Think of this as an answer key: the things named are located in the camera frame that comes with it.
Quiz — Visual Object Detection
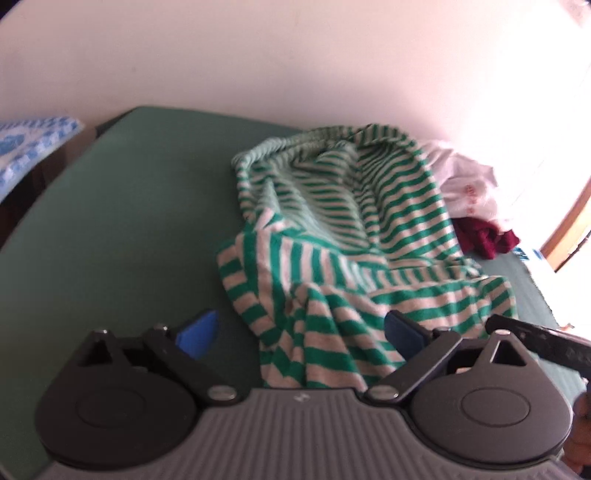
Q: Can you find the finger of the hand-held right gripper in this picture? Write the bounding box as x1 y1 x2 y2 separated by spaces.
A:
485 314 591 372

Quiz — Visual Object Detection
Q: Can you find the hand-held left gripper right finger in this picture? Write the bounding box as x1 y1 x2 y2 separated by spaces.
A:
365 310 536 408

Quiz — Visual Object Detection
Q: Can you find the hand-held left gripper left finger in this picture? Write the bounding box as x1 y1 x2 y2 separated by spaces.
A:
76 310 243 407

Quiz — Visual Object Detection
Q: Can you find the green white striped shirt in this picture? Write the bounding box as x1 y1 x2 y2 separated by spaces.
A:
217 124 518 391

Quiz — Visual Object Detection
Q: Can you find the person's right hand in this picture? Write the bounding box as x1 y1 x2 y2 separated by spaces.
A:
561 390 591 476

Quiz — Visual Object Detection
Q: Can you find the dark red garment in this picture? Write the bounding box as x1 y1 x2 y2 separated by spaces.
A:
455 217 522 260

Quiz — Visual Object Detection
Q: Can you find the white garment with red print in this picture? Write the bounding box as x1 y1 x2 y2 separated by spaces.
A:
422 138 515 232

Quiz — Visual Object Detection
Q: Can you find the blue floral cloth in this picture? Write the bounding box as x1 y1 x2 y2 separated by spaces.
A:
0 115 86 204

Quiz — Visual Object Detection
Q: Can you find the wooden window frame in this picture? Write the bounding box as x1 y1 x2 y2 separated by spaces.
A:
540 189 591 273

